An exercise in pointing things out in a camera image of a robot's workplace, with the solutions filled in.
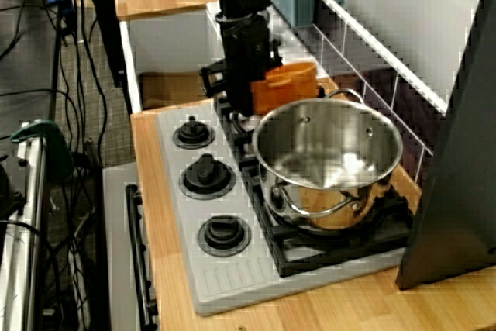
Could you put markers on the black stove knob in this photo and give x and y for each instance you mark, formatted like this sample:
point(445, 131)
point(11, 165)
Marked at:
point(193, 135)
point(224, 236)
point(207, 178)

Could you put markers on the aluminium frame rail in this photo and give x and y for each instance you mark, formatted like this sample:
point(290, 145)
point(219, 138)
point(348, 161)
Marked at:
point(27, 230)

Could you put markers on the dark grey panel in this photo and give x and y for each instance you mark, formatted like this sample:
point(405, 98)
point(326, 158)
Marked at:
point(461, 133)

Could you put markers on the green clamp tool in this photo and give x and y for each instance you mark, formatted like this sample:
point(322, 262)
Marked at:
point(50, 149)

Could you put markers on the black burner grate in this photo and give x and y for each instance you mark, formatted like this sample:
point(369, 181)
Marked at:
point(348, 247)
point(236, 125)

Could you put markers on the grey toy stove plate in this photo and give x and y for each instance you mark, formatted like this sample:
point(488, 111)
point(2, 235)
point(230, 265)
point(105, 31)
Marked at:
point(182, 199)

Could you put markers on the orange plastic pot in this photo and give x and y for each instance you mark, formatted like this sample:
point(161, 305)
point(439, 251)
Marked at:
point(286, 88)

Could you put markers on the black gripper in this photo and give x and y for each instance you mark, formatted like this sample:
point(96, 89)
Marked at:
point(248, 46)

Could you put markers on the stainless steel pot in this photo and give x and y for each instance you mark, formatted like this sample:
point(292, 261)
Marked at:
point(329, 160)

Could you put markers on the white sink unit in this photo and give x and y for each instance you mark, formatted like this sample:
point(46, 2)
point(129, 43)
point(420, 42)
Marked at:
point(170, 44)

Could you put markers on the wooden countertop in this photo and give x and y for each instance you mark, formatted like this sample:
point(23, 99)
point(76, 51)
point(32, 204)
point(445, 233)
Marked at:
point(348, 307)

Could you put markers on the white oven door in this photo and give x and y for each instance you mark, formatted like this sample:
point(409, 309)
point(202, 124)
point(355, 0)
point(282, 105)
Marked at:
point(116, 249)

